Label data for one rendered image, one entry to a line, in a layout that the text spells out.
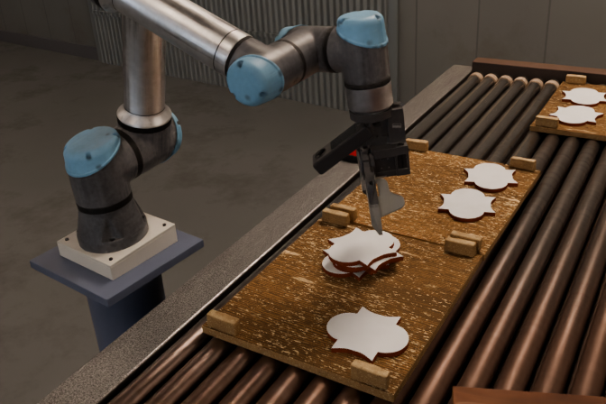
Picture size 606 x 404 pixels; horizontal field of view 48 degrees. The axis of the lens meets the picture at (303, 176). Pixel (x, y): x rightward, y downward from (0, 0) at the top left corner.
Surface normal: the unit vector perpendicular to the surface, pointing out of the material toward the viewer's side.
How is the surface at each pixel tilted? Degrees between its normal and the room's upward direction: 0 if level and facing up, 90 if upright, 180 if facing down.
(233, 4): 90
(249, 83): 93
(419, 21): 90
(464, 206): 0
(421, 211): 0
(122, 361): 0
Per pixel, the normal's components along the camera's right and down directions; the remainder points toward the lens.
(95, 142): -0.16, -0.82
